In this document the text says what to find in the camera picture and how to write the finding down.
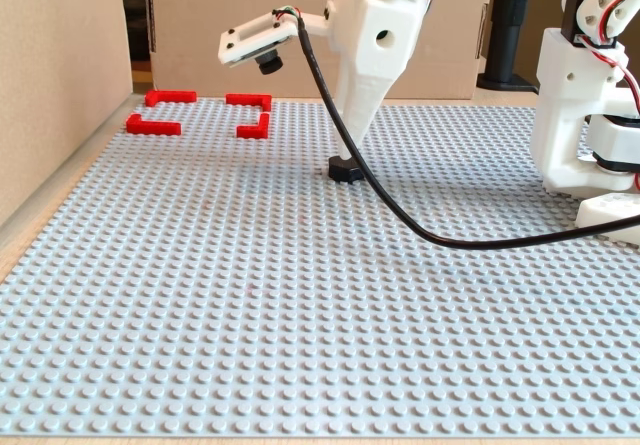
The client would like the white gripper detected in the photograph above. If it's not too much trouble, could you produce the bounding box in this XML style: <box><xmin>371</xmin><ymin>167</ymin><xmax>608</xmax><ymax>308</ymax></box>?
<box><xmin>323</xmin><ymin>0</ymin><xmax>431</xmax><ymax>165</ymax></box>

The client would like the black hexagonal Lego piece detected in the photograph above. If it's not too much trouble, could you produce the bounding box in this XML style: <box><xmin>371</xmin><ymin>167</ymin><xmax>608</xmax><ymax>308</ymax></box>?
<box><xmin>328</xmin><ymin>156</ymin><xmax>366</xmax><ymax>186</ymax></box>

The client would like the red L-shaped Lego brick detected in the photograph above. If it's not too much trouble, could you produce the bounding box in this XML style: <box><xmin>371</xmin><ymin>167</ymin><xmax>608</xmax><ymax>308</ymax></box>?
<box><xmin>125</xmin><ymin>113</ymin><xmax>182</xmax><ymax>137</ymax></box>
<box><xmin>236</xmin><ymin>111</ymin><xmax>271</xmax><ymax>140</ymax></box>
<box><xmin>225</xmin><ymin>92</ymin><xmax>273</xmax><ymax>111</ymax></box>
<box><xmin>144</xmin><ymin>89</ymin><xmax>198</xmax><ymax>107</ymax></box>

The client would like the black pole stand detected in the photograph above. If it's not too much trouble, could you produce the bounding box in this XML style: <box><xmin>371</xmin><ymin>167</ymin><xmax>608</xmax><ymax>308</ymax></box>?
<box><xmin>475</xmin><ymin>0</ymin><xmax>541</xmax><ymax>91</ymax></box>

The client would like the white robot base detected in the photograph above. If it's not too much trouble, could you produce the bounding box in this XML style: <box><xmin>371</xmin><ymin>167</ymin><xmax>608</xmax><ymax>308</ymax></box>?
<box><xmin>574</xmin><ymin>192</ymin><xmax>640</xmax><ymax>246</ymax></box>

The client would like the cardboard side panel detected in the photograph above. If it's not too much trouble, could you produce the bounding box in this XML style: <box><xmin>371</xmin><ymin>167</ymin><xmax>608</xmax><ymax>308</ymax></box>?
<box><xmin>0</xmin><ymin>0</ymin><xmax>134</xmax><ymax>226</ymax></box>

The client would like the grey Lego baseplate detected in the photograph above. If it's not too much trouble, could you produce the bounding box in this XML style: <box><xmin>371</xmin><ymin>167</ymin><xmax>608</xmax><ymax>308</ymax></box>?
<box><xmin>0</xmin><ymin>95</ymin><xmax>640</xmax><ymax>439</ymax></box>

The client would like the black camera cable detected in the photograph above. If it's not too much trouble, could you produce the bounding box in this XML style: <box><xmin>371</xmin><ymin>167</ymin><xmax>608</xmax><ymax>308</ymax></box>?
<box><xmin>294</xmin><ymin>14</ymin><xmax>640</xmax><ymax>251</ymax></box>

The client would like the wrist camera on white mount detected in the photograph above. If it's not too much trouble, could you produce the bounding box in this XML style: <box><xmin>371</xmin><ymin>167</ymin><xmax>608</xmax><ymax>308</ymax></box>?
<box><xmin>218</xmin><ymin>7</ymin><xmax>331</xmax><ymax>77</ymax></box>

